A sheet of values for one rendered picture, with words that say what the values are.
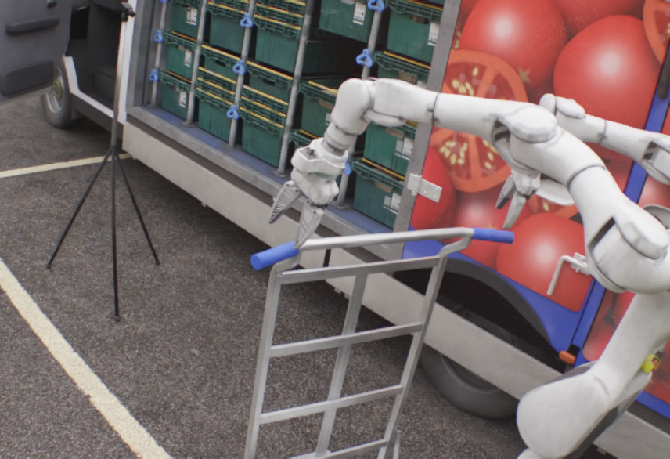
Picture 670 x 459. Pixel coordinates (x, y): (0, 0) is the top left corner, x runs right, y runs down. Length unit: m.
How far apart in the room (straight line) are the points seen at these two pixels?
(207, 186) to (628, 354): 3.11
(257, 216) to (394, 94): 2.50
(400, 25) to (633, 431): 2.03
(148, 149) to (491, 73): 2.60
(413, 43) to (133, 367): 1.95
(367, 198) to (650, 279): 2.42
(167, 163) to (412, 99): 3.22
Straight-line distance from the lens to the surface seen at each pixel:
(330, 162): 1.32
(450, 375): 3.21
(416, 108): 1.21
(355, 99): 1.25
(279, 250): 1.52
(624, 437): 2.75
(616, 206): 1.01
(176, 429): 2.80
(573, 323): 2.64
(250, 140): 3.88
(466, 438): 3.08
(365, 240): 1.66
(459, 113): 1.19
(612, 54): 2.43
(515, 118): 1.14
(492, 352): 2.87
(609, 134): 1.62
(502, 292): 2.74
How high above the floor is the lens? 1.91
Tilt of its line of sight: 23 degrees down
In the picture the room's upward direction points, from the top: 12 degrees clockwise
